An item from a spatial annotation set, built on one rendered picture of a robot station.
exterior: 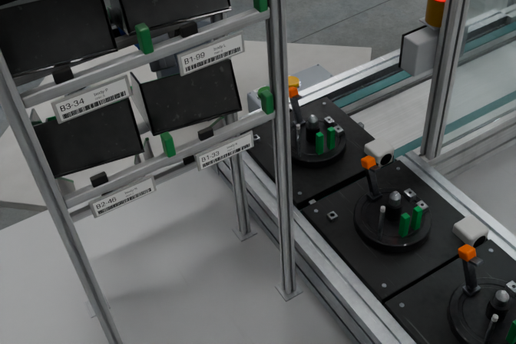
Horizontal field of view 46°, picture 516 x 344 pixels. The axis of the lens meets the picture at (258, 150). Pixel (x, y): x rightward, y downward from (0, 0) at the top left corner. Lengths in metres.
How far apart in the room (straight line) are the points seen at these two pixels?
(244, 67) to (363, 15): 1.96
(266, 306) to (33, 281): 0.47
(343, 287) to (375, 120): 0.50
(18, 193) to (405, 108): 0.92
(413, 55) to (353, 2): 2.61
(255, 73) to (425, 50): 0.67
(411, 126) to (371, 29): 2.08
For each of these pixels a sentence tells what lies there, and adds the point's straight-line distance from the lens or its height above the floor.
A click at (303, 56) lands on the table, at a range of 1.75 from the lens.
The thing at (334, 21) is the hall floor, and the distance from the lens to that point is 3.54.
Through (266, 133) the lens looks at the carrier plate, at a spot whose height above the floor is 0.97.
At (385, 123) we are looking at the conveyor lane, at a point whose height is 0.92.
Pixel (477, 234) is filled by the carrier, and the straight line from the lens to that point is 1.14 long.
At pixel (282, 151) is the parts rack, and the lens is 0.90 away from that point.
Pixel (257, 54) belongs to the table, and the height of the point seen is 0.86.
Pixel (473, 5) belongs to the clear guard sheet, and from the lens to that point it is 1.14.
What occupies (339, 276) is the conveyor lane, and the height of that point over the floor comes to 0.95.
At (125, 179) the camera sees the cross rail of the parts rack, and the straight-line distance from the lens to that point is 0.79.
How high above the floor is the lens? 1.85
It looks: 43 degrees down
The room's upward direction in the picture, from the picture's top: 5 degrees counter-clockwise
